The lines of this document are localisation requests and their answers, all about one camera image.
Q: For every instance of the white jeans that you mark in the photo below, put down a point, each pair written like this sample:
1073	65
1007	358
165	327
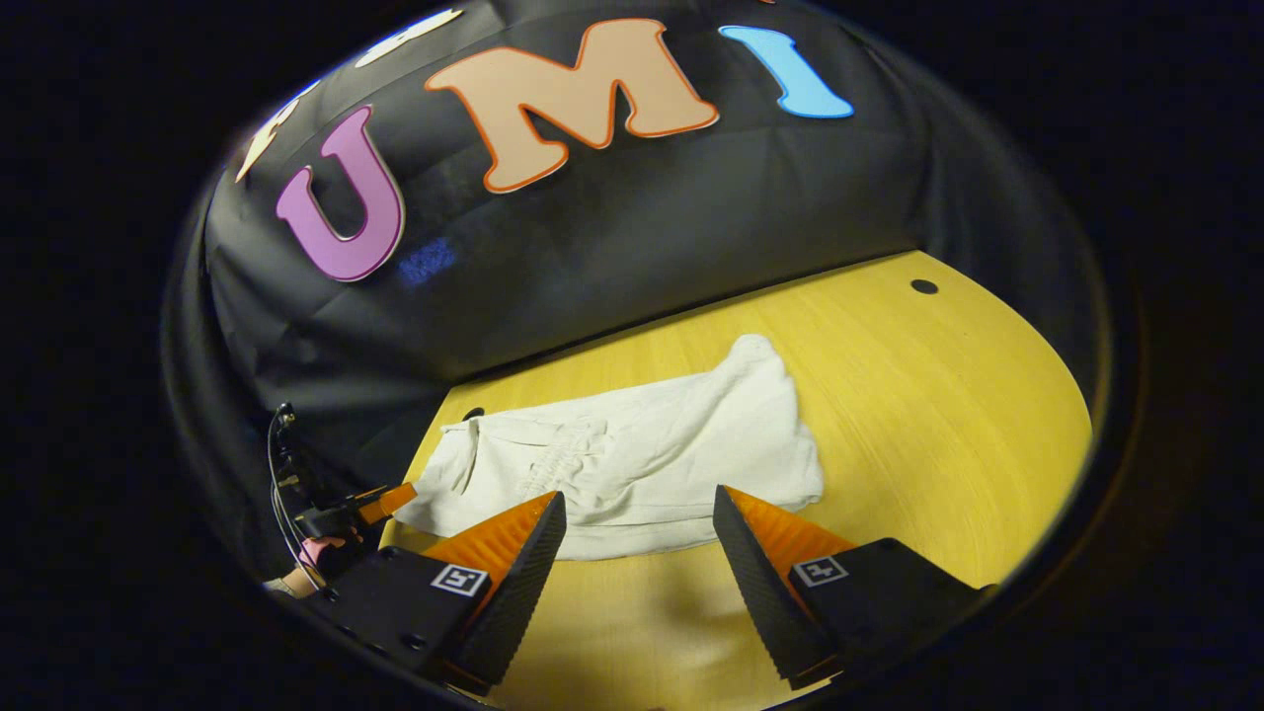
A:
632	464

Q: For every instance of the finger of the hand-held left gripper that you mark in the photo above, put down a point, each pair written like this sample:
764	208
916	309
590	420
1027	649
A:
387	503

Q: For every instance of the black backdrop cloth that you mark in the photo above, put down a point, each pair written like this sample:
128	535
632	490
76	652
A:
632	247

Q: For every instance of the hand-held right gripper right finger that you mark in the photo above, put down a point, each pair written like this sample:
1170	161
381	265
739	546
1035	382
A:
760	588

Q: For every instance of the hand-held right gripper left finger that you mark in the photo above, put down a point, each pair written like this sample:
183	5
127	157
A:
518	592

